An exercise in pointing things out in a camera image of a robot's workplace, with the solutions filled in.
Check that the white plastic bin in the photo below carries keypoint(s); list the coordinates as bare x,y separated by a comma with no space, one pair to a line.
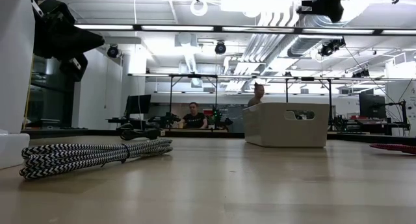
286,133

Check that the black monitor on arm mount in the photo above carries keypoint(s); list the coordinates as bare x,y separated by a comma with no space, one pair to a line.
372,106

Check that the black background robot arm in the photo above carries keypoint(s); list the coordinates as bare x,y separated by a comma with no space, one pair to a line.
167,119

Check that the white upright panel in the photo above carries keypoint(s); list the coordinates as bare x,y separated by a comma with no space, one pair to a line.
16,55

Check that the black computer monitor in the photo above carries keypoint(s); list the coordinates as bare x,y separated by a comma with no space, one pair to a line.
138,104

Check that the dark background desk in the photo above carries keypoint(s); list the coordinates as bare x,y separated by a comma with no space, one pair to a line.
126,120

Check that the standing person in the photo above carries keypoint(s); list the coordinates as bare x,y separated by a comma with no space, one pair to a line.
258,94

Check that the white box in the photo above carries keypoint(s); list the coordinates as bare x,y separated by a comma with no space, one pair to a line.
13,149

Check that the background robot workstation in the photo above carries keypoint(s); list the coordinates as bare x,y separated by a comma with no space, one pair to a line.
357,123

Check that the seated person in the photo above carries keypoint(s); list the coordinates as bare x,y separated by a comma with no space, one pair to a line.
194,119

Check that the black ceiling camera cluster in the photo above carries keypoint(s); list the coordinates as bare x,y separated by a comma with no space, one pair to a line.
331,47

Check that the black overhead frame bar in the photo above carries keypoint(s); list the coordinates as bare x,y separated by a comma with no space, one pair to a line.
260,30

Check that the black background station frame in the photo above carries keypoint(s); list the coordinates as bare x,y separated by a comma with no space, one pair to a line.
330,97
170,97

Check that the black table edge rail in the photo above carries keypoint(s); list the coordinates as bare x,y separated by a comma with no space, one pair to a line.
211,134

